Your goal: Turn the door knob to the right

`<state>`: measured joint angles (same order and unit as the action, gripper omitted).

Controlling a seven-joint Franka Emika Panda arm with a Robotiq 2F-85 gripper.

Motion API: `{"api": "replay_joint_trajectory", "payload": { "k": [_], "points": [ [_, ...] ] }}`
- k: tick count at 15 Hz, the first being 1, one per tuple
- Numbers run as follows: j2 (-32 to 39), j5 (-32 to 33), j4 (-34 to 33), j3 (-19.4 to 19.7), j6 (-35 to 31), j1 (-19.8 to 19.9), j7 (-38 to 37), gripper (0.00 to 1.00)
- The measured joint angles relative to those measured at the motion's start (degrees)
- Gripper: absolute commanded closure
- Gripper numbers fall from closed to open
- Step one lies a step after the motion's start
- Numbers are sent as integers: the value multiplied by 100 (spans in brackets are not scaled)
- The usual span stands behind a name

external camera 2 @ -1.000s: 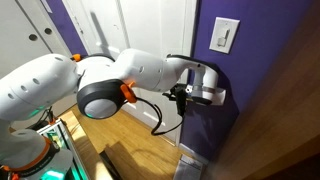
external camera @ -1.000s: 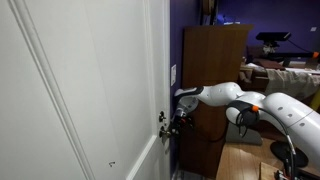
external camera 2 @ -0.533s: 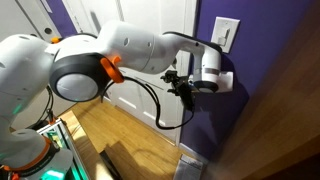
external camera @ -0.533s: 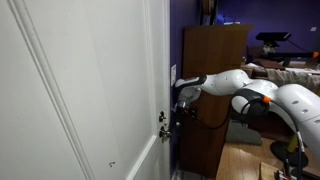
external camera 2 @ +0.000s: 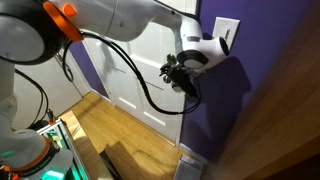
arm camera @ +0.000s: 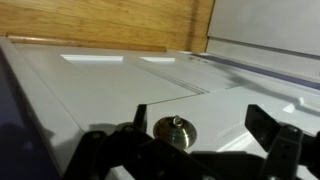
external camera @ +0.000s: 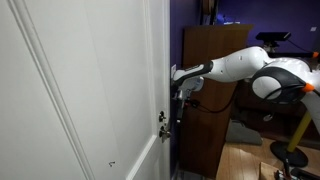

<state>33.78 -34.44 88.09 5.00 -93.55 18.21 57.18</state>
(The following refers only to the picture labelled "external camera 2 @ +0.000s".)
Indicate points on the dark wooden board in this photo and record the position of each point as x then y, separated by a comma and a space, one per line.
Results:
115, 161

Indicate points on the white light switch plate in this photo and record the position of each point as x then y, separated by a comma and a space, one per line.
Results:
224, 28

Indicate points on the light wooden plank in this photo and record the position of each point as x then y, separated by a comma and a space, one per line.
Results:
85, 146

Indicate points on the white closet door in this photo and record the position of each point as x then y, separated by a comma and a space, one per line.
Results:
60, 86

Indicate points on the white baseboard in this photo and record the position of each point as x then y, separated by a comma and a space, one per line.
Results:
193, 154

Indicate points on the white door frame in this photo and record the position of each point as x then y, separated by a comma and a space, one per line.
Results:
180, 126

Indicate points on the white panel door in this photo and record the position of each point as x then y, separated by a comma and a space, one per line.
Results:
133, 90

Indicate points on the aluminium frame robot cart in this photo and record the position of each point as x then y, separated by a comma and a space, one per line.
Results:
71, 146

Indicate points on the brown wooden cabinet side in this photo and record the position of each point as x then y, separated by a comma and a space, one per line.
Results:
283, 116

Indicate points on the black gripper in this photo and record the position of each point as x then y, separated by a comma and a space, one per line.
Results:
185, 81

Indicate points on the silver round door knob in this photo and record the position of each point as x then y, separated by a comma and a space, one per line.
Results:
171, 59

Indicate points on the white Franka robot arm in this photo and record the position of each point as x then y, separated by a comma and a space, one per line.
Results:
133, 16

